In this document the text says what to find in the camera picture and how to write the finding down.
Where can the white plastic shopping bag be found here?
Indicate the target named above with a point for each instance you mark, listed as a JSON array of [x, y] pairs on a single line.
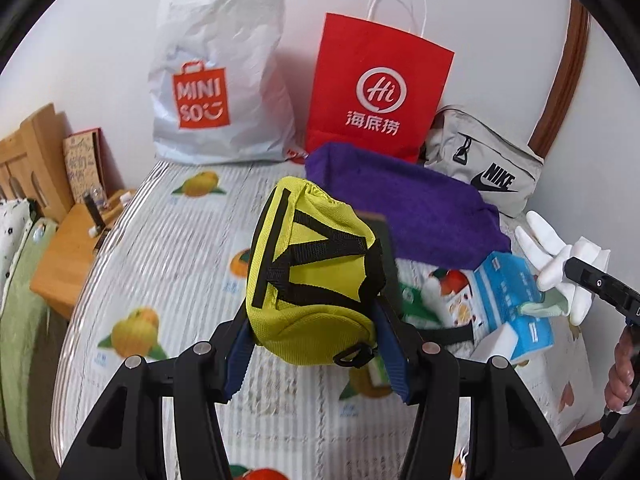
[[225, 35]]

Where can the red paper bag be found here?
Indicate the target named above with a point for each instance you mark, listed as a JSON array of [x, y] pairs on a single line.
[[350, 50]]

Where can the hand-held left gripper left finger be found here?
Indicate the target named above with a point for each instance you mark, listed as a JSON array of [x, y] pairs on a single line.
[[240, 355]]

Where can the small clear bottle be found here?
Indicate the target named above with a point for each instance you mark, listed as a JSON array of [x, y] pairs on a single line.
[[97, 196]]

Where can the fruit print wipe packet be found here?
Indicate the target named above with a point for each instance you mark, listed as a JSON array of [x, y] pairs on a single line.
[[457, 310]]

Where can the grey waist bag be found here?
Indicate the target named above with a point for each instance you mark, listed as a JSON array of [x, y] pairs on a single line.
[[450, 135]]

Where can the curved wooden frame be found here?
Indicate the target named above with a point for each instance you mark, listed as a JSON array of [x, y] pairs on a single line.
[[570, 60]]

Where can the yellow waist bag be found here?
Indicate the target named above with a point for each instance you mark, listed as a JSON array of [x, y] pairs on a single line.
[[310, 310]]

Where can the spotted white pillow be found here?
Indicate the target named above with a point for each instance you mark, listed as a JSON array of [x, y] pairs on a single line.
[[10, 230]]

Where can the white sock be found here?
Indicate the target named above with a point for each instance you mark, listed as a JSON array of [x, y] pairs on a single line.
[[585, 305]]

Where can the green blanket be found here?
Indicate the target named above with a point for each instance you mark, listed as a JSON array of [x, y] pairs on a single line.
[[20, 335]]

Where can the blue tissue pack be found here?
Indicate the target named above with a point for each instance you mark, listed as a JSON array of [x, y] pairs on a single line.
[[505, 290]]

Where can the purple felt storage basket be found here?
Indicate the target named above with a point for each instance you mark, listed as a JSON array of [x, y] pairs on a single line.
[[425, 210]]

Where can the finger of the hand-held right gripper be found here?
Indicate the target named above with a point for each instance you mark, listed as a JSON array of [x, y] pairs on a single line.
[[600, 282]]

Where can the fruit print bedsheet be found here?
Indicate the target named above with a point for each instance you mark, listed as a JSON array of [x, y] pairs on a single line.
[[175, 260]]

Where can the wooden nightstand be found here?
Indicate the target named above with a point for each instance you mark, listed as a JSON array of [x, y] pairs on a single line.
[[65, 260]]

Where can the black slim device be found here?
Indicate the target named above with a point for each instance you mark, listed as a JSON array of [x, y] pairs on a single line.
[[95, 220]]

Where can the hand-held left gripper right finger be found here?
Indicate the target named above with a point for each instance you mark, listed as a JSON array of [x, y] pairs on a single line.
[[395, 360]]

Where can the wooden headboard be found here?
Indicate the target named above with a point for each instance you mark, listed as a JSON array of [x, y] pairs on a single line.
[[30, 150]]

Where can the person's right hand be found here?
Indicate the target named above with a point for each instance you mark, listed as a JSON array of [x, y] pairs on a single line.
[[620, 370]]

